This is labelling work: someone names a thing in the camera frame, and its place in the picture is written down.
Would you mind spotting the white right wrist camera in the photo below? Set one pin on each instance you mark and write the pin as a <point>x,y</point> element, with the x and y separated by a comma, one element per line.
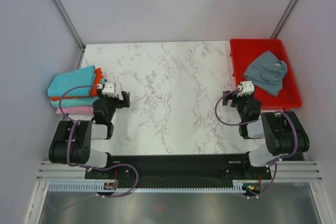
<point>245,88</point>

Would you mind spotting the folded pink t shirt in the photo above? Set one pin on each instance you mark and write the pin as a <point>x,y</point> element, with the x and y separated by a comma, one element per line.
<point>76,110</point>

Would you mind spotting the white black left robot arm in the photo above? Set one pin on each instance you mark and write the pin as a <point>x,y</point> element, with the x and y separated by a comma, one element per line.
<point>71,144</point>

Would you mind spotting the folded red t shirt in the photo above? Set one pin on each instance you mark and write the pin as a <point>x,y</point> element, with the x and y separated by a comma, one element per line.
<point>88,76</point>

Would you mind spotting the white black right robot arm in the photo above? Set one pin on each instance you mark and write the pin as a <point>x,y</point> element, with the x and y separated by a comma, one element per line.
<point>282,131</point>

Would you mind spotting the grey t shirt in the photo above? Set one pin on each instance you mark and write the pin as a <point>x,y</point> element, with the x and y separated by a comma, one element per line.
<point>267,72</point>

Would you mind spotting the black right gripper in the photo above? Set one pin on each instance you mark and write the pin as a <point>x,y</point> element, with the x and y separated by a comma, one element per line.
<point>234,98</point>

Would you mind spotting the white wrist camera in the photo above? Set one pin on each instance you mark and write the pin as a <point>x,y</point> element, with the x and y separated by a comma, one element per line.
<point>245,88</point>
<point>107,90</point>

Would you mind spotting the aluminium frame rail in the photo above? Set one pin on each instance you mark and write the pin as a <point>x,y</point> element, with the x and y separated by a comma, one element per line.
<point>287,172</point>

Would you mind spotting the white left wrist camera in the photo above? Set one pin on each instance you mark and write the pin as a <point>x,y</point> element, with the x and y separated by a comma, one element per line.
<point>107,90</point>

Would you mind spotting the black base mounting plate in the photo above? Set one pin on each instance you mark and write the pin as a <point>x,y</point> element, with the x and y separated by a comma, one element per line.
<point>181,168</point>

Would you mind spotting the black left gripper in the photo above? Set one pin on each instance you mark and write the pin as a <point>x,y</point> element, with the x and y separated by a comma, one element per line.
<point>125,97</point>

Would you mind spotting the grey slotted cable duct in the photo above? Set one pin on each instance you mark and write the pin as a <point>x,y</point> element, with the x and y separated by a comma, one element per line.
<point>223,186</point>

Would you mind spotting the red plastic bin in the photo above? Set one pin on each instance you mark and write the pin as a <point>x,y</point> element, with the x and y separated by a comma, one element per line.
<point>244,51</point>

